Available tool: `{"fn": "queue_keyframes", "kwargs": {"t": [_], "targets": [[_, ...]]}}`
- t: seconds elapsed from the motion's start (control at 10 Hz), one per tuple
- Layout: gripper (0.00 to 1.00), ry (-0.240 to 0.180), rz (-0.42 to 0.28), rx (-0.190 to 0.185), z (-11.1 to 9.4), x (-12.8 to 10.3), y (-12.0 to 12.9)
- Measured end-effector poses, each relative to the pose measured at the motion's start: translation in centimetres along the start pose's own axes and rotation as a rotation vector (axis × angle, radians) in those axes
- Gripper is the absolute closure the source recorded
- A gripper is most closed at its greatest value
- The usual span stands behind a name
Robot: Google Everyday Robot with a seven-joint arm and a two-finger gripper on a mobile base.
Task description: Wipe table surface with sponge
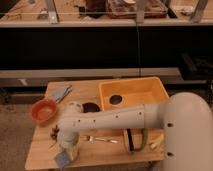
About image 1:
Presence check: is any blue sponge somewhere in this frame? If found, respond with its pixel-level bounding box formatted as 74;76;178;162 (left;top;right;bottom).
54;151;71;169

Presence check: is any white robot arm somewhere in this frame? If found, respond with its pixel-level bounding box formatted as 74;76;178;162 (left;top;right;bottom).
57;92;213;171

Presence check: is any dark purple bowl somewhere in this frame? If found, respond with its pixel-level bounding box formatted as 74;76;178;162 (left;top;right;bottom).
83;102;100;113

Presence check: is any black and white brush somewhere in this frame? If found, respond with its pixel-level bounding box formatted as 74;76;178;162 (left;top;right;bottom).
123;129;134;154

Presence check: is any green bean pod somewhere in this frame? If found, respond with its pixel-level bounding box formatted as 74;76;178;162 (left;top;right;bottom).
135;128;148;151

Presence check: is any orange bowl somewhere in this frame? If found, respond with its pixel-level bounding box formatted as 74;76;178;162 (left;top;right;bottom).
29;99;57;125

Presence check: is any blue grey cloth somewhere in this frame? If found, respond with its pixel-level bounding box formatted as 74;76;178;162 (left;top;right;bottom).
52;85;73;103

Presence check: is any silver fork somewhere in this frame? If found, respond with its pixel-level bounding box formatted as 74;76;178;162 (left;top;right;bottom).
82;135;118;144

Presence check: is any yellow plastic bin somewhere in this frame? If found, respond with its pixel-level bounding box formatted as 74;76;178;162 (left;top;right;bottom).
99;77;169;110

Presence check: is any bunch of dark grapes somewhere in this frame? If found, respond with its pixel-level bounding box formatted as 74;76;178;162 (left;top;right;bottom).
50;125;59;140

